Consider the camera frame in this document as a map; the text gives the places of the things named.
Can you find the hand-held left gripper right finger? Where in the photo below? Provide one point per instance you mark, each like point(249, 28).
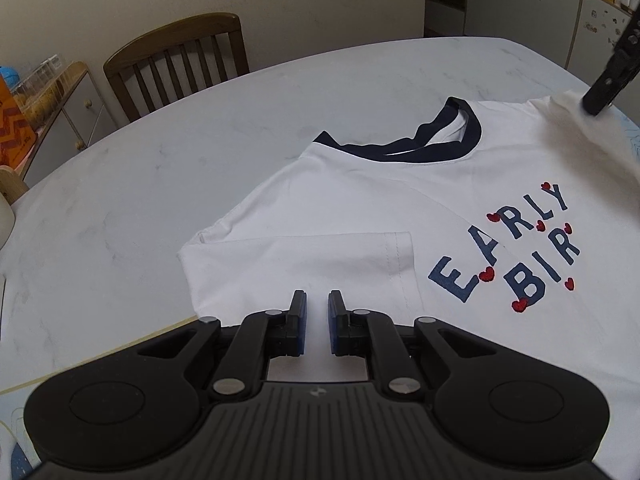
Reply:
point(336, 322)

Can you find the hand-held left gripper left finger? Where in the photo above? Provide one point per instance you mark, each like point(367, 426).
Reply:
point(299, 322)

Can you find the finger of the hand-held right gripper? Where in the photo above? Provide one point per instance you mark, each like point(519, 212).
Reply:
point(607, 80)

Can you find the white t-shirt navy collar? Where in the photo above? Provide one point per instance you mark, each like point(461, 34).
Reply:
point(350, 200)

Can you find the white tall cabinets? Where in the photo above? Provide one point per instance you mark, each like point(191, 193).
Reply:
point(540, 5)

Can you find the wooden slat-back chair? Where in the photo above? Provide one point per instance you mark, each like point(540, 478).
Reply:
point(175, 55)

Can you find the grey sideboard cabinet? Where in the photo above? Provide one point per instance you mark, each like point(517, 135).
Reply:
point(70, 120)

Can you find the light wooden chair back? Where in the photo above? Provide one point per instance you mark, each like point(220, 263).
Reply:
point(12, 185)

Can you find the orange patterned box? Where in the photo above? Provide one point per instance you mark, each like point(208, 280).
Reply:
point(14, 125)

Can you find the clear plastic containers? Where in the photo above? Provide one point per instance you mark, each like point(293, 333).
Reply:
point(37, 87)

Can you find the blue round object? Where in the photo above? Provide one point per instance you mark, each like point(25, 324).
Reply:
point(9, 73)

